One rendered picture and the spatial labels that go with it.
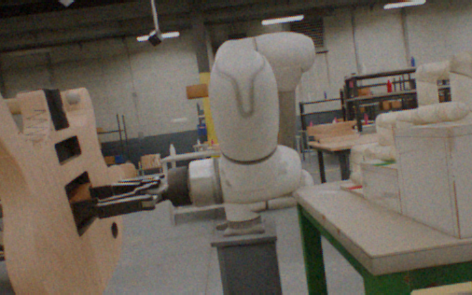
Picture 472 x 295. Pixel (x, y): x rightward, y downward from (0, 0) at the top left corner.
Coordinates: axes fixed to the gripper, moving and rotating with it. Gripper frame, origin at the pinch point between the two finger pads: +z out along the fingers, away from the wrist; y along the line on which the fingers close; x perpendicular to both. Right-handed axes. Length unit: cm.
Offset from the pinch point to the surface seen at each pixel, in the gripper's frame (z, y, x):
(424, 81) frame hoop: -65, -3, 13
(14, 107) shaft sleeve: 12.0, 6.8, 19.2
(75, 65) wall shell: 469, 1144, 133
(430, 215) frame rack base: -61, -10, -8
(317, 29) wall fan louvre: -410, 1138, 137
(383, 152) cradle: -63, 8, -2
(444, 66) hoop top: -69, -3, 15
